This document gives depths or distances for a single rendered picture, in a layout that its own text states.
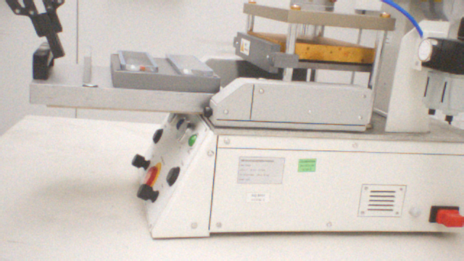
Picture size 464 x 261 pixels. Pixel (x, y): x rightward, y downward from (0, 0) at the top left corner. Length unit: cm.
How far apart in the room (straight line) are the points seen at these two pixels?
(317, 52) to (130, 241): 42
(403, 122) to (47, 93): 56
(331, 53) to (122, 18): 156
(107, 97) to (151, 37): 154
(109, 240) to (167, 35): 160
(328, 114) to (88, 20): 166
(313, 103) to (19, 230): 48
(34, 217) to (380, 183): 56
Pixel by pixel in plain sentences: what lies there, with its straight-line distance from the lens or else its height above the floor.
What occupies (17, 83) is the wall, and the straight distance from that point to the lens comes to 248.
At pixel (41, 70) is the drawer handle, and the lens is 87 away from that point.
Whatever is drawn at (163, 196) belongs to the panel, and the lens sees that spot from 88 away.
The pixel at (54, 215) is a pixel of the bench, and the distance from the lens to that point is 94.
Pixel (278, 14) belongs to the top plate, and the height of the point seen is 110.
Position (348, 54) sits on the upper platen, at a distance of 91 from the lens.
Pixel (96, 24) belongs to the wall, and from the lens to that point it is 239.
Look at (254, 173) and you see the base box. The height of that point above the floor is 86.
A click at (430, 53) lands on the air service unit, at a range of 86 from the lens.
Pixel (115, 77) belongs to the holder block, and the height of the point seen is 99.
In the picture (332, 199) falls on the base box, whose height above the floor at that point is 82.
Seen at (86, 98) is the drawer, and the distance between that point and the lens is 84.
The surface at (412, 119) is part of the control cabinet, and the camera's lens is 95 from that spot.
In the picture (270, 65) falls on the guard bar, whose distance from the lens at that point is 87.
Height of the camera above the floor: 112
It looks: 14 degrees down
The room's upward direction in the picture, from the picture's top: 6 degrees clockwise
